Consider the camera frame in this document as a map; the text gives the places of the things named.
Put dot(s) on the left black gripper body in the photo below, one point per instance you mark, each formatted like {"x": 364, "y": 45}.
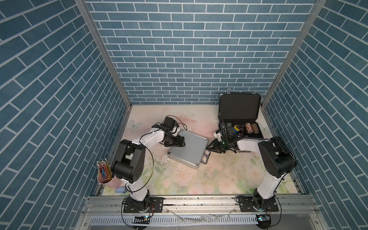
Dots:
{"x": 174, "y": 141}

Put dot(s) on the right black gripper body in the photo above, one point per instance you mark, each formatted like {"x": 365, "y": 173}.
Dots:
{"x": 221, "y": 146}

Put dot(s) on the silver aluminium poker case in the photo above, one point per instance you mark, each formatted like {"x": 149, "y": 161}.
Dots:
{"x": 194, "y": 153}

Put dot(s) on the black poker case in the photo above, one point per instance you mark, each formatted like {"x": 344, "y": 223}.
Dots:
{"x": 239, "y": 109}

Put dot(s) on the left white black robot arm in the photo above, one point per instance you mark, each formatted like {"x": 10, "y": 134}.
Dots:
{"x": 128, "y": 163}

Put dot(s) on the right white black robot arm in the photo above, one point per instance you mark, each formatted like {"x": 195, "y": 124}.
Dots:
{"x": 277, "y": 158}

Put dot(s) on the yellow blue dealer button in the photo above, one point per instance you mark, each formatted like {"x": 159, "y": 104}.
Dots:
{"x": 238, "y": 129}

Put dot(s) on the red white chip stack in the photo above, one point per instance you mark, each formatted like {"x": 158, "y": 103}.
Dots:
{"x": 249, "y": 128}

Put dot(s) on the brown blue chip stack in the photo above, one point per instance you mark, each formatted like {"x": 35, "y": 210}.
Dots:
{"x": 255, "y": 128}

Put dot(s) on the pink pencil cup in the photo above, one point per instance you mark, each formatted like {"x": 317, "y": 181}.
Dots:
{"x": 111, "y": 182}

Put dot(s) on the coloured pencils bundle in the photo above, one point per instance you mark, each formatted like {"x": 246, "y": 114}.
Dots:
{"x": 104, "y": 170}

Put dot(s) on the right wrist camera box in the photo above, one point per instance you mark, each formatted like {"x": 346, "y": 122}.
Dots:
{"x": 228, "y": 130}

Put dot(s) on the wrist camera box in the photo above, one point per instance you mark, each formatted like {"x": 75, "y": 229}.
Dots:
{"x": 228, "y": 130}
{"x": 171, "y": 124}

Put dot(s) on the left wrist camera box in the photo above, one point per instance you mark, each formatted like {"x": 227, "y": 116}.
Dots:
{"x": 171, "y": 124}

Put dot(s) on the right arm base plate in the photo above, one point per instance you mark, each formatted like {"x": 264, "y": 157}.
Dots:
{"x": 257, "y": 204}

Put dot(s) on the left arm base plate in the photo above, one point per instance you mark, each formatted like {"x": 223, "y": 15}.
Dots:
{"x": 143, "y": 204}

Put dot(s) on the aluminium front rail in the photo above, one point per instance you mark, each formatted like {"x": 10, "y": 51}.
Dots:
{"x": 203, "y": 204}

